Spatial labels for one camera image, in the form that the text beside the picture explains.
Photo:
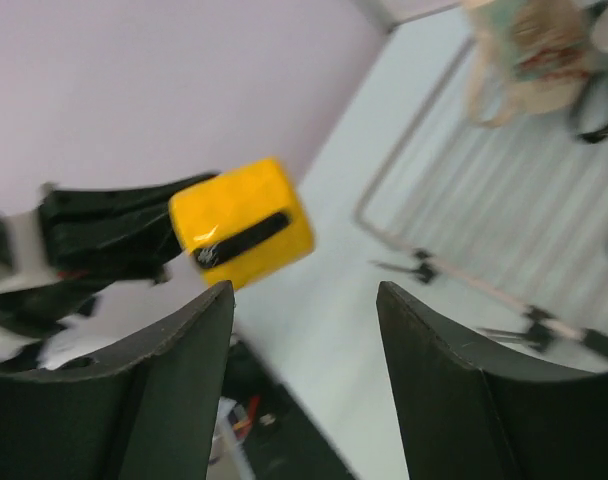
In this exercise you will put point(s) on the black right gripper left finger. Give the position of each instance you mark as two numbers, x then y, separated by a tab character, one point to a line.
144	407

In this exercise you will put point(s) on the beige decorated mug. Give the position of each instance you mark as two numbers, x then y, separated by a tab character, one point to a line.
539	51

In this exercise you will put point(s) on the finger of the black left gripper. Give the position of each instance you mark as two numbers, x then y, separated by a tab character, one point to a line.
112	234

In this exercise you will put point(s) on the silver wire dish rack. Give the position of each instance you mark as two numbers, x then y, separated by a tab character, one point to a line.
517	216

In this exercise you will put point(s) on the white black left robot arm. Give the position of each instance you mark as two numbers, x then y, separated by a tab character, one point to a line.
34	298

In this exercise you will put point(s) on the yellow mug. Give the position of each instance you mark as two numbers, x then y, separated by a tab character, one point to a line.
243	225

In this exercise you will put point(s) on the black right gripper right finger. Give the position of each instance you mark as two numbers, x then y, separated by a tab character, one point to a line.
470	408

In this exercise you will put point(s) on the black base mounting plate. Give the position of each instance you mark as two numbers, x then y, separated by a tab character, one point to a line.
264	431

